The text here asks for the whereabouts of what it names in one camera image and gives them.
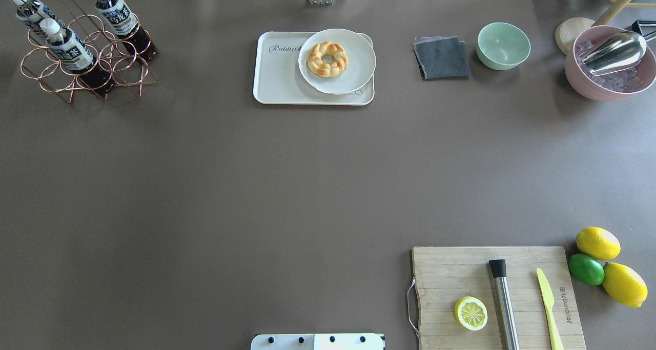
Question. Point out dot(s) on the white round plate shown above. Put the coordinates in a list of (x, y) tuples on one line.
[(360, 67)]

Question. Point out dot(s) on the green ceramic bowl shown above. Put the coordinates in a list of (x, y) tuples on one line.
[(502, 46)]

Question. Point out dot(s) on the steel muddler with black tip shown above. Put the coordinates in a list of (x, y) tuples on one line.
[(509, 329)]

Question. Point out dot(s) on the pink bowl of ice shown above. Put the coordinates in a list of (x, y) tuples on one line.
[(586, 85)]

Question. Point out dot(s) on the yellow lemon lower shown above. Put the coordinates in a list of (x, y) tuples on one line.
[(624, 285)]

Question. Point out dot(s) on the yellow lemon upper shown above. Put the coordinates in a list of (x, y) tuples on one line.
[(598, 243)]

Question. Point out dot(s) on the grey folded cloth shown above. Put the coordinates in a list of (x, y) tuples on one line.
[(441, 57)]

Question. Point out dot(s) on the metal ice scoop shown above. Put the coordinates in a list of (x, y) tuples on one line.
[(621, 51)]

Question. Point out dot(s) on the copper wire bottle rack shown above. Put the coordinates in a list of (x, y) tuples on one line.
[(128, 70)]

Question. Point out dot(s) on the green lime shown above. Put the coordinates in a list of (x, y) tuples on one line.
[(586, 269)]

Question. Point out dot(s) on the braided ring donut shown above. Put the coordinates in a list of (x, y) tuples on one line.
[(327, 59)]

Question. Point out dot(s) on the tea bottle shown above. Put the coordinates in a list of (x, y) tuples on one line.
[(127, 28), (31, 12), (64, 43)]

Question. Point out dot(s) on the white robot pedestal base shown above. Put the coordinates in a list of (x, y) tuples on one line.
[(349, 340)]

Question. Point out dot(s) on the yellow lemon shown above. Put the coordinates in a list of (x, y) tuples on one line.
[(598, 243), (624, 285)]

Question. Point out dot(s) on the cream serving tray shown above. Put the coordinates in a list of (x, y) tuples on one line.
[(278, 80)]

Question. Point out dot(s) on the yellow plastic knife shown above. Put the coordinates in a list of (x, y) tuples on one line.
[(548, 302)]

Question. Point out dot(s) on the half lemon slice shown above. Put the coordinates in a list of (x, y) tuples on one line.
[(471, 313)]

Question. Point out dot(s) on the wooden mug tree stand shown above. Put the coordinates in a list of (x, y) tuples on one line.
[(568, 30)]

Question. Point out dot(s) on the wooden cutting board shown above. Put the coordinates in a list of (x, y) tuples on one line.
[(446, 274)]

